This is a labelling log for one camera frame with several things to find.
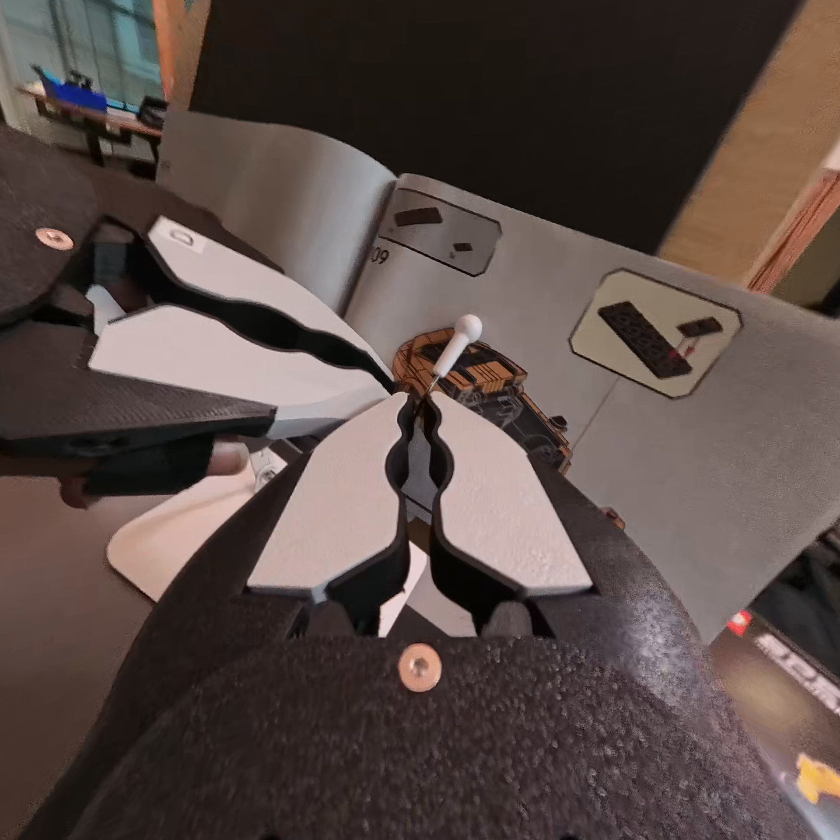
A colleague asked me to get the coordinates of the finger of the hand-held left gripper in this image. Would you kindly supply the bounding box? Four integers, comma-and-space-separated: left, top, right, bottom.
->
130, 215, 396, 389
87, 304, 398, 441

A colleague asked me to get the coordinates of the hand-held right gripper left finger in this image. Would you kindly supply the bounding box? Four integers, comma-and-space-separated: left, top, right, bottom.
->
246, 392, 412, 626

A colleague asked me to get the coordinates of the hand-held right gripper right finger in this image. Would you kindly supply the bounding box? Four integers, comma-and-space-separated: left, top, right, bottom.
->
428, 392, 599, 626

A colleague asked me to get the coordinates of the white-tipped metal wire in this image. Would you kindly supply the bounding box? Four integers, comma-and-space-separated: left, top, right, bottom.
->
423, 314, 484, 398

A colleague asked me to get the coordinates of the person's left hand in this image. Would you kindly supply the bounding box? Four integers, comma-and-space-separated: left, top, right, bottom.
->
59, 441, 252, 511

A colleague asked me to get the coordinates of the white book stand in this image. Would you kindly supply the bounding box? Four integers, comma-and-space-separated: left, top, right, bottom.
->
105, 446, 480, 641

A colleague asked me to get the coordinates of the open instruction booklet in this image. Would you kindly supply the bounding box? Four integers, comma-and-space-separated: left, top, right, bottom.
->
157, 108, 840, 647

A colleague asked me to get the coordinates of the wooden desk with blue items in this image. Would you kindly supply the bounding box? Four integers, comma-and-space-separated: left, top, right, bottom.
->
18, 62, 166, 168

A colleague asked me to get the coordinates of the large dark panel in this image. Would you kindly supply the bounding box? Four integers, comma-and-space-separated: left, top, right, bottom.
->
190, 0, 808, 257

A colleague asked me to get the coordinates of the black toy car box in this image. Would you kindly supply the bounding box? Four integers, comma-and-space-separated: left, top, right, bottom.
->
709, 604, 840, 840

